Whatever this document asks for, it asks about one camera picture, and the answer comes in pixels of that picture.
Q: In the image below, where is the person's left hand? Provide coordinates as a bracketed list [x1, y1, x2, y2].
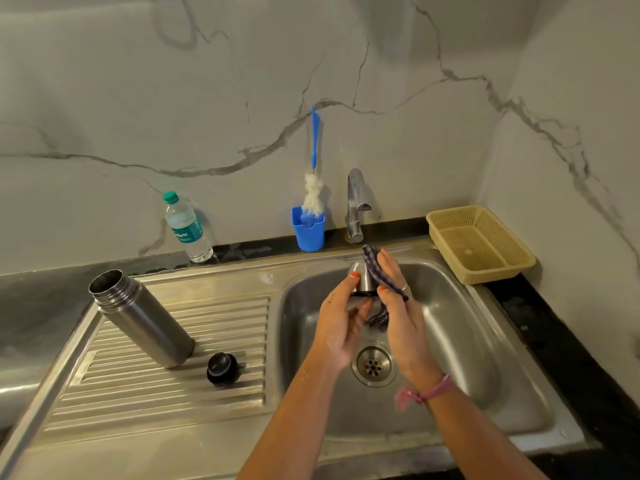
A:
[309, 271, 376, 375]

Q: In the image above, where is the person's right hand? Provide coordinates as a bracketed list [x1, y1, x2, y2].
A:
[375, 248, 446, 393]

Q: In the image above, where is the steel cup cap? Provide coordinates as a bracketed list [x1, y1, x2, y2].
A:
[346, 260, 381, 299]

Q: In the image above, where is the dark checked cloth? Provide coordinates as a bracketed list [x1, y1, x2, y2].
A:
[361, 244, 411, 333]

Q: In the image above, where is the black stopper lid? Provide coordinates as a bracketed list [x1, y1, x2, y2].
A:
[206, 352, 241, 387]

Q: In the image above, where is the stainless steel flask body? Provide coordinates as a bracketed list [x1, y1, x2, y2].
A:
[88, 269, 196, 369]

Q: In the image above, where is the blue white bottle brush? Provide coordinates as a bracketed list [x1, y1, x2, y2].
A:
[299, 105, 326, 225]

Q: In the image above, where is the person's right forearm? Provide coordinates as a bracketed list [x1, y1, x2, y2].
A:
[422, 382, 551, 480]

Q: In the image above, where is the person's left forearm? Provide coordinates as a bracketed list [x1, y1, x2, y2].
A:
[237, 354, 346, 480]

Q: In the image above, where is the clear plastic water bottle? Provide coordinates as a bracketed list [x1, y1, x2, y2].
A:
[161, 191, 215, 264]

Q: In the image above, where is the blue plastic brush holder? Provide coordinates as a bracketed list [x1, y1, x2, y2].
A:
[291, 206, 327, 253]

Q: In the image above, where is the yellow plastic basket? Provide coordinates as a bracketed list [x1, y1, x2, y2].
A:
[425, 205, 538, 285]

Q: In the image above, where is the chrome faucet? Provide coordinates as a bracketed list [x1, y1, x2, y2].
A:
[345, 168, 373, 245]

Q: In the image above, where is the stainless steel sink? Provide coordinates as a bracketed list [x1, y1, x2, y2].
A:
[0, 234, 601, 480]

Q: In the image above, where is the pink thread bracelet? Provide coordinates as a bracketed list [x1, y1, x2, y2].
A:
[393, 374, 456, 413]

